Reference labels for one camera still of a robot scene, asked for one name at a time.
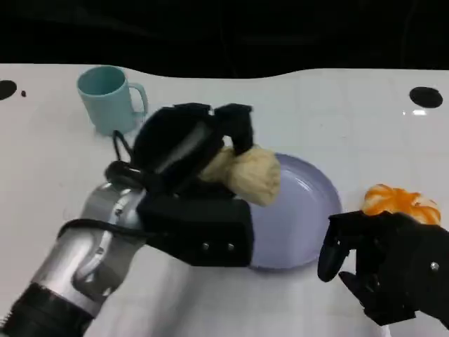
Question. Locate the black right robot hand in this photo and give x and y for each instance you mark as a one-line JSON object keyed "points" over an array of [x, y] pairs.
{"points": [[403, 259]]}

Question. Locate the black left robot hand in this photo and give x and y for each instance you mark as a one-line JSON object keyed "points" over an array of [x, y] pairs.
{"points": [[168, 140]]}

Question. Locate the beige towel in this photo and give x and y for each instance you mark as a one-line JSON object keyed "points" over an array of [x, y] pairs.
{"points": [[256, 175]]}

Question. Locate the orange and white bread roll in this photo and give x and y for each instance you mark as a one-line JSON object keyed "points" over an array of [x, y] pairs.
{"points": [[389, 200]]}

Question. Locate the pale green mug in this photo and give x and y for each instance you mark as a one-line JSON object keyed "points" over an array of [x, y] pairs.
{"points": [[105, 105]]}

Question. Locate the lilac plate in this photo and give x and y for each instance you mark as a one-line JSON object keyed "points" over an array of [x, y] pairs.
{"points": [[298, 217]]}

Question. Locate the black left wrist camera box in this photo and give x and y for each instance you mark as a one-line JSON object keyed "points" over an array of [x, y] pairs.
{"points": [[196, 228]]}

